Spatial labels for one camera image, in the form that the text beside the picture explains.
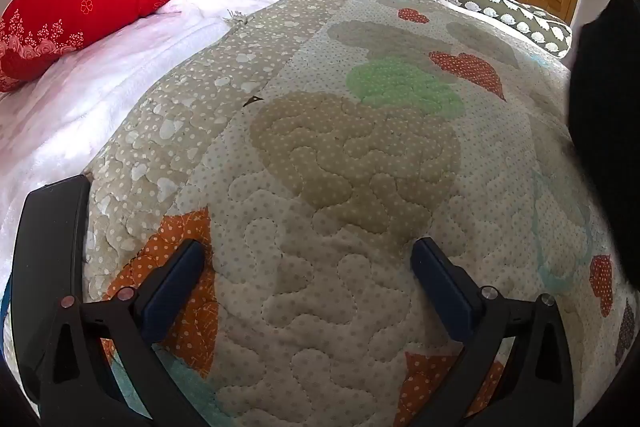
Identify white fleece blanket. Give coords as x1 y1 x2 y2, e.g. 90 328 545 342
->
0 0 293 293

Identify black pants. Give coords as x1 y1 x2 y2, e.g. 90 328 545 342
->
569 0 640 258

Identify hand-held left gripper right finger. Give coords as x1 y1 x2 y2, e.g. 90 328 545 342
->
392 237 576 427

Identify green bolster pillow white print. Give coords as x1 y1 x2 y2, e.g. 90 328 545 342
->
430 0 574 58

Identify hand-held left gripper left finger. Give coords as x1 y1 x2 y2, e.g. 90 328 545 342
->
37 238 211 427

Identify quilted heart-pattern bedspread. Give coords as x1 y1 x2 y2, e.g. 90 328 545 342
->
82 0 640 427

